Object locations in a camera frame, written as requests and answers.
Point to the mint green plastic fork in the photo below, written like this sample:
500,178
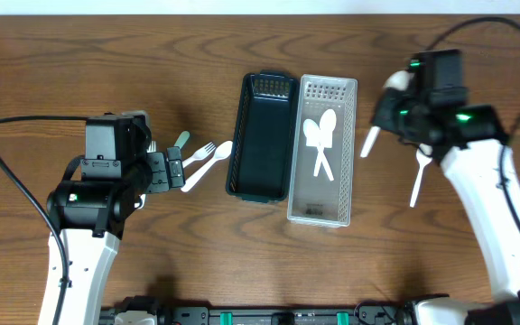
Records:
182,139

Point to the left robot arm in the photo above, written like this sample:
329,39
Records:
98,191

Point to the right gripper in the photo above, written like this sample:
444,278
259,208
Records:
381,110

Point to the white thick-handled spoon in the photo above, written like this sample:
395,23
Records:
222,152

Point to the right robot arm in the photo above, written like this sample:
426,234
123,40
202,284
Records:
476,159

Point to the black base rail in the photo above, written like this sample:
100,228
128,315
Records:
148,310

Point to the clear plastic basket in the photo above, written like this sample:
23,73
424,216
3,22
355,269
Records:
316,200

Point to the black plastic basket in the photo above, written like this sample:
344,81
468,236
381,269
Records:
261,160

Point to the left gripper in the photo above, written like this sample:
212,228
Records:
159,181

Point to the white plastic fork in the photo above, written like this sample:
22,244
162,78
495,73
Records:
142,198
200,154

